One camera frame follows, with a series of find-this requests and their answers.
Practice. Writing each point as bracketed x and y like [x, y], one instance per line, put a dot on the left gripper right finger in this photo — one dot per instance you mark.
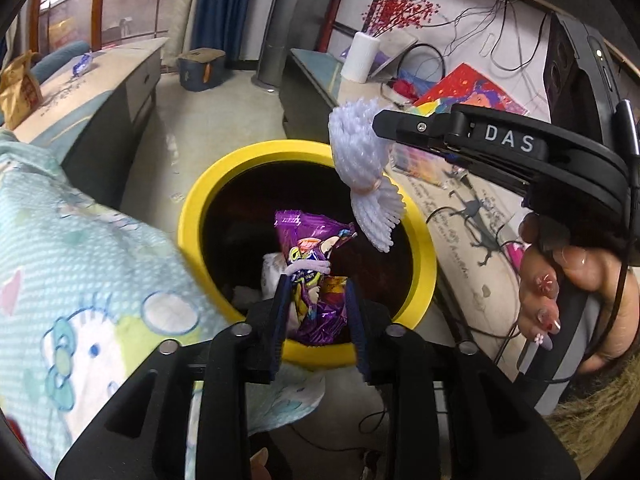
[449, 406]

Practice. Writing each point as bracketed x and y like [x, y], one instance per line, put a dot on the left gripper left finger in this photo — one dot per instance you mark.
[141, 432]

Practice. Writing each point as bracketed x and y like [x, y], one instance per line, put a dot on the lavender foam net sleeve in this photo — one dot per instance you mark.
[360, 158]

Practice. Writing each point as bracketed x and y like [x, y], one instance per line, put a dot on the purple snack wrapper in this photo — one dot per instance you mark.
[307, 242]

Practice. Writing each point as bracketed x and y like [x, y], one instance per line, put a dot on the yellow rimmed black trash bin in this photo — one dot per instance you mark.
[283, 201]

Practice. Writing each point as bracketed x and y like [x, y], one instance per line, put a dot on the right hand painted nails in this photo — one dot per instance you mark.
[592, 270]

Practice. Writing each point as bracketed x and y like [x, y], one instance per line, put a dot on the left hand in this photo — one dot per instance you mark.
[258, 465]

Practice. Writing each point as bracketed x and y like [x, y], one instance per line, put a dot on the colourful diamond painting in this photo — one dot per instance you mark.
[465, 85]

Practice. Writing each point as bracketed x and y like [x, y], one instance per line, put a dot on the Hello Kitty turquoise blanket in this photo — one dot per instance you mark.
[87, 293]

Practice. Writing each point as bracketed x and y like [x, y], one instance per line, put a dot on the red berry branch decoration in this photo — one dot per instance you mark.
[386, 15]

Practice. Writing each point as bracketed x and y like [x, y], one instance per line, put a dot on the white paper towel roll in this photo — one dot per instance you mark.
[360, 57]

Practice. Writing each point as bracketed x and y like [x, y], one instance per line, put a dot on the tall silver air conditioner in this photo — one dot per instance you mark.
[275, 45]

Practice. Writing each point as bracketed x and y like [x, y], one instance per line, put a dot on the coffee table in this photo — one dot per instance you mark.
[93, 123]

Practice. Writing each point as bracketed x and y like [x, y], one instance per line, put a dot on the brown paper bag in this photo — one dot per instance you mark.
[20, 91]

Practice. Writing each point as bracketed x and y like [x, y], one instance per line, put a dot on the blue storage stool box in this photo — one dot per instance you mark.
[201, 69]

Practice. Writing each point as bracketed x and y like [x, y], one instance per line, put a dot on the blue white wrapper on table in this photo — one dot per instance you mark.
[83, 65]

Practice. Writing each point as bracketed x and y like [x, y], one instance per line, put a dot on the blue grey sofa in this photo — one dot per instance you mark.
[43, 67]

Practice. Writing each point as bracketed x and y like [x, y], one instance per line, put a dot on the right blue curtain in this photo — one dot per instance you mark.
[219, 24]

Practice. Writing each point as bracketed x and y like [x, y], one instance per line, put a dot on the wooden glass sliding door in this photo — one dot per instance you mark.
[51, 24]

